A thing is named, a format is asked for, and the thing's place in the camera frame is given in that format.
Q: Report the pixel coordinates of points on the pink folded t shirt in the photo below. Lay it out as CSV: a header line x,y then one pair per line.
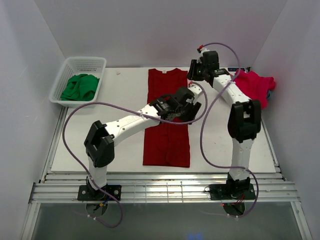
x,y
254,86

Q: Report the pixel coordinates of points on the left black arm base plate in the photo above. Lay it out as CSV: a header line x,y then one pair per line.
x,y
87,193

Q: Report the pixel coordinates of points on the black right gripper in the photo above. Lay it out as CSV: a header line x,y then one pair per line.
x,y
191,74

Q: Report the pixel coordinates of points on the white plastic basket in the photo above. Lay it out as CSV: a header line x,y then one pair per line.
x,y
74,66

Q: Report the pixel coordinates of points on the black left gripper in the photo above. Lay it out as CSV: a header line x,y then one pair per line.
x,y
189,116

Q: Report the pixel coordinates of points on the grey blue folded t shirt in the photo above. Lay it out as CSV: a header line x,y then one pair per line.
x,y
269,95

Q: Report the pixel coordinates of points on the green t shirt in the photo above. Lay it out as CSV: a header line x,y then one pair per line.
x,y
80,87

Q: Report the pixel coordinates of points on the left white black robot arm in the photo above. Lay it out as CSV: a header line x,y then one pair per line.
x,y
102,138

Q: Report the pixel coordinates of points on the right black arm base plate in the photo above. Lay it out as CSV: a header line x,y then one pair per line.
x,y
228,192

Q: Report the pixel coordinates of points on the aluminium frame rails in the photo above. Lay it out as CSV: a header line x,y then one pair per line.
x,y
157,188

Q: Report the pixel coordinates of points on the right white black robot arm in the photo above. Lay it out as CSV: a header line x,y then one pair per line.
x,y
244,123

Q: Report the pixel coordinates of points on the dark red t shirt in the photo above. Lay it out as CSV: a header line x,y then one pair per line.
x,y
166,144

